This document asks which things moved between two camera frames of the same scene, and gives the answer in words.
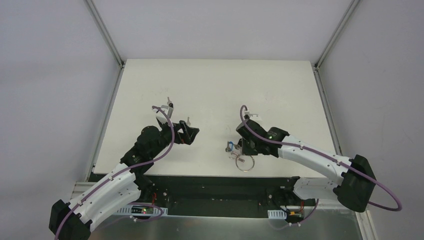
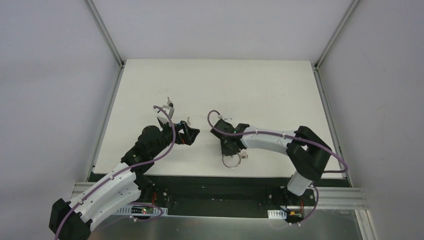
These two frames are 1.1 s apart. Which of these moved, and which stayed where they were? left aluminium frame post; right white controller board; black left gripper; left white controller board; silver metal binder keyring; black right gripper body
Moved: silver metal binder keyring; black right gripper body
Stayed: left aluminium frame post; right white controller board; black left gripper; left white controller board
